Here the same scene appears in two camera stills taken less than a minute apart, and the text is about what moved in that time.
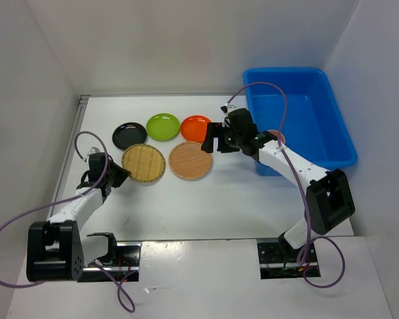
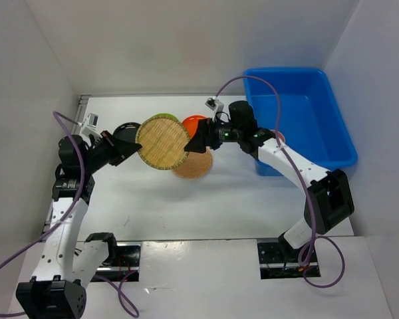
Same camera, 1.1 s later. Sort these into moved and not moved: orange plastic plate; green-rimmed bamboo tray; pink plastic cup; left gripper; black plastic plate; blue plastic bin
Moved: left gripper; green-rimmed bamboo tray
Not moved: orange plastic plate; blue plastic bin; black plastic plate; pink plastic cup
